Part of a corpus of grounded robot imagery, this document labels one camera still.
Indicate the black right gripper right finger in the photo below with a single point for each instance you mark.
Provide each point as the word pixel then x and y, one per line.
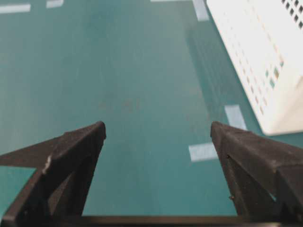
pixel 264 176

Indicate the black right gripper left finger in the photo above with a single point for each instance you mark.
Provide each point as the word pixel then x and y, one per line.
pixel 61 172

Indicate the top-right tape corner marker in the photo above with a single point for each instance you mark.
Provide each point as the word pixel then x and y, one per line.
pixel 207 151

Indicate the white perforated plastic basket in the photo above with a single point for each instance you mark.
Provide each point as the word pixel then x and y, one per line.
pixel 264 40

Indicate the top-left tape corner marker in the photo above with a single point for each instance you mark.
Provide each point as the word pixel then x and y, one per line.
pixel 199 8

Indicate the small left tape piece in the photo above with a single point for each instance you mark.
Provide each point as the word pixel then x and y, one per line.
pixel 54 3

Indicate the bottom-left tape corner marker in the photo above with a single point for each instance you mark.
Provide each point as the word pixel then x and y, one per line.
pixel 15 8

